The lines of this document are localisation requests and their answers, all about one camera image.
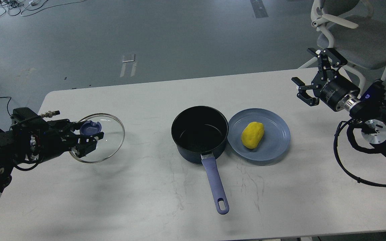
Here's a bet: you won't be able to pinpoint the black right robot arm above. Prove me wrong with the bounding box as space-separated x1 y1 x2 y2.
292 48 386 187

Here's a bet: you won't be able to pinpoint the yellow potato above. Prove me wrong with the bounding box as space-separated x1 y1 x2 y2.
241 122 265 149

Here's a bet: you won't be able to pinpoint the tangled cables on floor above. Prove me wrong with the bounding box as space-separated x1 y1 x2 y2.
0 0 86 21

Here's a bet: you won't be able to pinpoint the white grey office chair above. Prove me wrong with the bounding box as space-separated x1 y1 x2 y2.
311 0 386 88

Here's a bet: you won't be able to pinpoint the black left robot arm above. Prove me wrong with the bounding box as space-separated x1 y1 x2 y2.
0 108 104 192

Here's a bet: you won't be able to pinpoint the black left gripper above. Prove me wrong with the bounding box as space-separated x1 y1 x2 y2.
29 119 104 163

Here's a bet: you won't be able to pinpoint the glass lid with blue knob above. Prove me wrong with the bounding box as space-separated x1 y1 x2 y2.
69 113 125 164

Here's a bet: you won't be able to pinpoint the blue plate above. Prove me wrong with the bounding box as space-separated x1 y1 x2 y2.
228 108 291 166

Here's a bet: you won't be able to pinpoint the dark blue saucepan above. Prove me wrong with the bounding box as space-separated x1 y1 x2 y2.
171 106 230 215

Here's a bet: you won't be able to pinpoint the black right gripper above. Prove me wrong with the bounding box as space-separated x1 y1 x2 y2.
291 48 360 112

